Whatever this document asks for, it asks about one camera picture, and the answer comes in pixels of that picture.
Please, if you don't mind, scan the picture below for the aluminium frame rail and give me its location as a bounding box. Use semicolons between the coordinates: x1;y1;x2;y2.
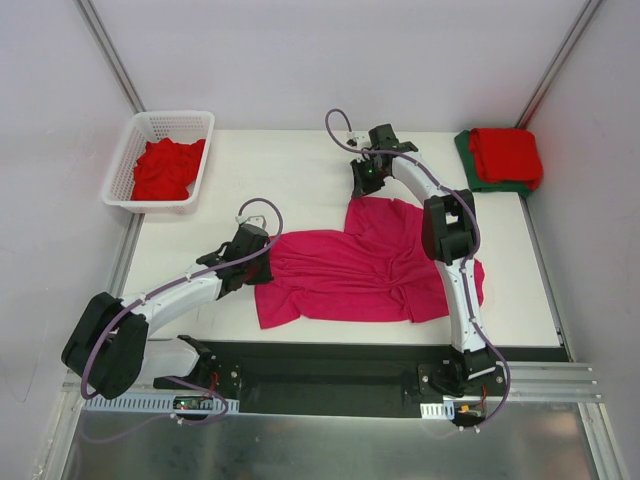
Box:
508;362;604;403

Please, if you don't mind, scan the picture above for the folded red t shirt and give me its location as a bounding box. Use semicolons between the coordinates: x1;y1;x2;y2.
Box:
469;128;543;190

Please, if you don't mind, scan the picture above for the folded green t shirt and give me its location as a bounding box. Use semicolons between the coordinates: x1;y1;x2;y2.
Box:
454;130;533;199

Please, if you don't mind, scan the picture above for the crumpled red t shirt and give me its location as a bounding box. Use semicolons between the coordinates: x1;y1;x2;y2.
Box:
131;138;205;201

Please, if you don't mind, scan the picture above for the right white slotted cable duct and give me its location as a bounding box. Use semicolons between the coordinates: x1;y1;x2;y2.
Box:
420;401;455;421

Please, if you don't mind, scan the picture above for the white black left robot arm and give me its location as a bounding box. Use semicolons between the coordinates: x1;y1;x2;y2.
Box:
61;222;273;400

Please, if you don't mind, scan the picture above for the white plastic laundry basket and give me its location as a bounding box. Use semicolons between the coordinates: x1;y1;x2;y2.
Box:
101;110;215;215

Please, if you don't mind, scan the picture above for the pink t shirt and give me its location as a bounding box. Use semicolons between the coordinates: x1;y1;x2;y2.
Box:
253;197;486;331

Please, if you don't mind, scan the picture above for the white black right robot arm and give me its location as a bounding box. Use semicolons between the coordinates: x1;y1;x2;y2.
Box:
347;124;496;398

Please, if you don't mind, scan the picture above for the left white slotted cable duct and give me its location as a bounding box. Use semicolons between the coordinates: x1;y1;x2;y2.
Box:
84;393;240;415

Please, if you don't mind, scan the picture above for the white slotted cable duct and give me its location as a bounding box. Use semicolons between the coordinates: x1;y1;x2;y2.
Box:
420;401;455;421
84;393;240;415

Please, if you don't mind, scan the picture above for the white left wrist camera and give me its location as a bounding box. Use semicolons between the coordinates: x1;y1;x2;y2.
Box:
235;214;267;230

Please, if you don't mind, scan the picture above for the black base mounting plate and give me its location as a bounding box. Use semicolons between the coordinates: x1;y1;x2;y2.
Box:
152;339;516;416

